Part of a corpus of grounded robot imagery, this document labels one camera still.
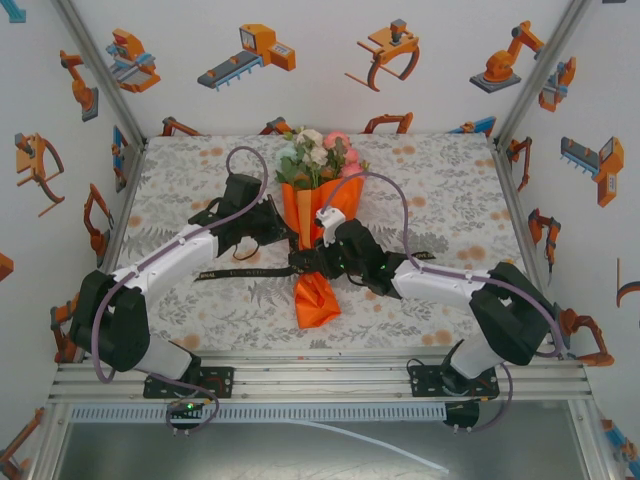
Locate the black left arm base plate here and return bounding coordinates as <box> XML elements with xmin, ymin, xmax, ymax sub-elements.
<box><xmin>143</xmin><ymin>367</ymin><xmax>236</xmax><ymax>400</ymax></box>

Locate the aluminium frame rail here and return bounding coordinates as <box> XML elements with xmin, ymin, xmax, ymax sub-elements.
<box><xmin>47</xmin><ymin>349</ymin><xmax>594</xmax><ymax>404</ymax></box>

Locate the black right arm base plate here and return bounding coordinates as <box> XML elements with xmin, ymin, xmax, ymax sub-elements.
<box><xmin>409</xmin><ymin>364</ymin><xmax>501</xmax><ymax>401</ymax></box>

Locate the aluminium table side rail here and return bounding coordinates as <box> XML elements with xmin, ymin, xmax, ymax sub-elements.
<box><xmin>97</xmin><ymin>138</ymin><xmax>149</xmax><ymax>301</ymax></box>
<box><xmin>492</xmin><ymin>137</ymin><xmax>566</xmax><ymax>359</ymax></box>

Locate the white plastic strip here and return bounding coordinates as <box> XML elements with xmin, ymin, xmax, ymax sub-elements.
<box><xmin>294</xmin><ymin>419</ymin><xmax>450</xmax><ymax>474</ymax></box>

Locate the small black electronics box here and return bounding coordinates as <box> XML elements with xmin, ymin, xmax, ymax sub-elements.
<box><xmin>166</xmin><ymin>399</ymin><xmax>206</xmax><ymax>436</ymax></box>
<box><xmin>442</xmin><ymin>399</ymin><xmax>481</xmax><ymax>436</ymax></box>

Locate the floral patterned tablecloth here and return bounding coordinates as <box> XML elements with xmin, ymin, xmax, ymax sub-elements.
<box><xmin>107</xmin><ymin>132</ymin><xmax>554</xmax><ymax>351</ymax></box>

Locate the white slotted cable duct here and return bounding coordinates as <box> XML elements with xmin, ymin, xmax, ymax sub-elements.
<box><xmin>69</xmin><ymin>403</ymin><xmax>446</xmax><ymax>424</ymax></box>

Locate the black printed ribbon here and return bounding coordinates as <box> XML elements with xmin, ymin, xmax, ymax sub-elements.
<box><xmin>193</xmin><ymin>247</ymin><xmax>436</xmax><ymax>284</ymax></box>

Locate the artificial flower bunch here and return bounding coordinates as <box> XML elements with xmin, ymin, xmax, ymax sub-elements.
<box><xmin>274</xmin><ymin>127</ymin><xmax>371</xmax><ymax>191</ymax></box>

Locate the orange wrapping paper sheet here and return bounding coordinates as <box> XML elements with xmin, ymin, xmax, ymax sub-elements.
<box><xmin>279</xmin><ymin>174</ymin><xmax>366</xmax><ymax>331</ymax></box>

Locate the aluminium frame post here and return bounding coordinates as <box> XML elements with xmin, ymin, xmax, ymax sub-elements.
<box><xmin>492</xmin><ymin>0</ymin><xmax>596</xmax><ymax>146</ymax></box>
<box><xmin>49</xmin><ymin>0</ymin><xmax>149</xmax><ymax>146</ymax></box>

